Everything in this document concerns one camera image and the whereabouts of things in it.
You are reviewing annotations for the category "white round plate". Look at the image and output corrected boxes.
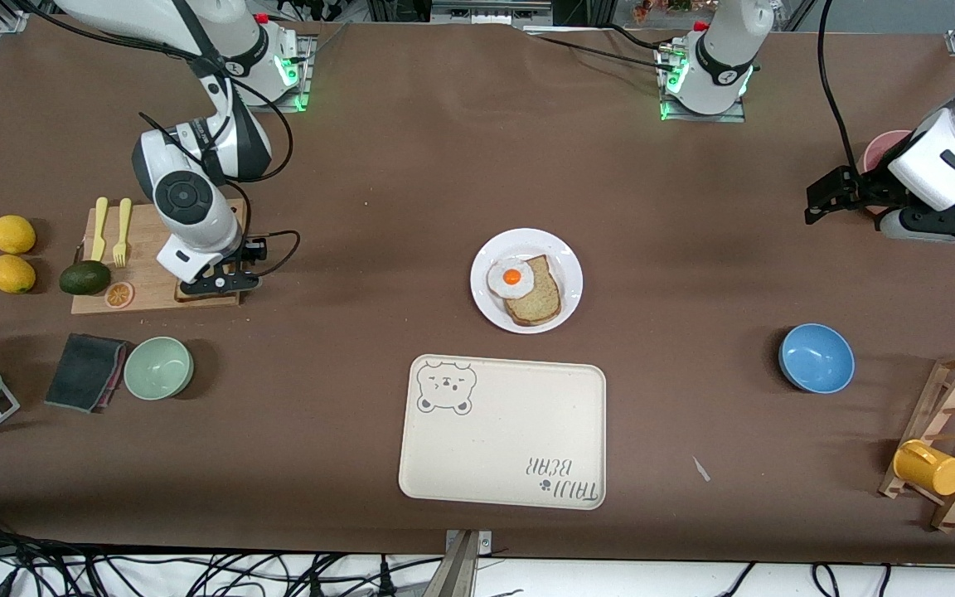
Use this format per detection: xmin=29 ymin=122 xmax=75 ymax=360
xmin=470 ymin=228 xmax=584 ymax=335

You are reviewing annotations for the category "wooden cutting board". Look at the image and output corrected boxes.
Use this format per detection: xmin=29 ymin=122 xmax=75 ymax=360
xmin=70 ymin=198 xmax=248 ymax=315

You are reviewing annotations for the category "pink bowl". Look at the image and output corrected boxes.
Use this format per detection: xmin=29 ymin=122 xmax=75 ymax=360
xmin=859 ymin=130 xmax=914 ymax=218

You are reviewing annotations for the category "yellow plastic fork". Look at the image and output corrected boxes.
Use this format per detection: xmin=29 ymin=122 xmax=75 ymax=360
xmin=113 ymin=197 xmax=133 ymax=268

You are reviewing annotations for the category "yellow plastic knife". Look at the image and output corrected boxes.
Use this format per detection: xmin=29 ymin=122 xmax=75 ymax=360
xmin=90 ymin=197 xmax=109 ymax=263

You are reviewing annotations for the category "dark green avocado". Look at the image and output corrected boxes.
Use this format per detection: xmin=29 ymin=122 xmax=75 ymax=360
xmin=59 ymin=260 xmax=112 ymax=296

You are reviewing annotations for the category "pale green bowl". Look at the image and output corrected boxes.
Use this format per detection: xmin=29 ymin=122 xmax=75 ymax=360
xmin=124 ymin=336 xmax=195 ymax=401

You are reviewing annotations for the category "pink folded cloth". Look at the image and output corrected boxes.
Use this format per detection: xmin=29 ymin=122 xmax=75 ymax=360
xmin=100 ymin=340 xmax=128 ymax=407

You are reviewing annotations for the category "blue bowl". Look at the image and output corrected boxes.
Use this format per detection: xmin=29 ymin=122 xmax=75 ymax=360
xmin=778 ymin=323 xmax=856 ymax=394

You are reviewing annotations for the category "dark grey folded cloth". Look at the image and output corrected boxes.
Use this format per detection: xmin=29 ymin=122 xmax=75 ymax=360
xmin=44 ymin=333 xmax=126 ymax=413

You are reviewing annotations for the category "yellow lemon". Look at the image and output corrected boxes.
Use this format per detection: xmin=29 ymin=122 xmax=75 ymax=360
xmin=0 ymin=254 xmax=36 ymax=294
xmin=0 ymin=215 xmax=37 ymax=255

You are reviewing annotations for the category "wooden peg rack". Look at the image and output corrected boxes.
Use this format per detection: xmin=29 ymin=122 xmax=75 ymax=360
xmin=878 ymin=350 xmax=955 ymax=532

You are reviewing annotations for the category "yellow mug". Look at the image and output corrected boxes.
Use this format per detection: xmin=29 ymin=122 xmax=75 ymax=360
xmin=893 ymin=439 xmax=955 ymax=497

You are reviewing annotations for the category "fried egg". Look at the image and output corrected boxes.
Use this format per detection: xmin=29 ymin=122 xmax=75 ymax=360
xmin=487 ymin=258 xmax=536 ymax=300

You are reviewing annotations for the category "cream tray with bear print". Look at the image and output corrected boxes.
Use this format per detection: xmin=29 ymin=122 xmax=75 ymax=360
xmin=398 ymin=354 xmax=608 ymax=511

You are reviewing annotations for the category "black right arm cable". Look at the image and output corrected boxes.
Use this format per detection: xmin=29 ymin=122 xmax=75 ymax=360
xmin=17 ymin=0 xmax=302 ymax=279

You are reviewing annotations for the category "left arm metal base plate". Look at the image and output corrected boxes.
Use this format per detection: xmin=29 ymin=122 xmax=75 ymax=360
xmin=657 ymin=46 xmax=749 ymax=124

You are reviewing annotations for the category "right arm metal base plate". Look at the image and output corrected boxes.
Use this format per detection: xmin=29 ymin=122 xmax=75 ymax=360
xmin=222 ymin=33 xmax=314 ymax=113

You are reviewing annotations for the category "black cable on table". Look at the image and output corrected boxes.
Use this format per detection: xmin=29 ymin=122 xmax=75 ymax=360
xmin=527 ymin=32 xmax=681 ymax=74

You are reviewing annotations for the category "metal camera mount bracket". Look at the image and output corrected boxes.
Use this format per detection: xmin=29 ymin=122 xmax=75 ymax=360
xmin=440 ymin=529 xmax=493 ymax=597

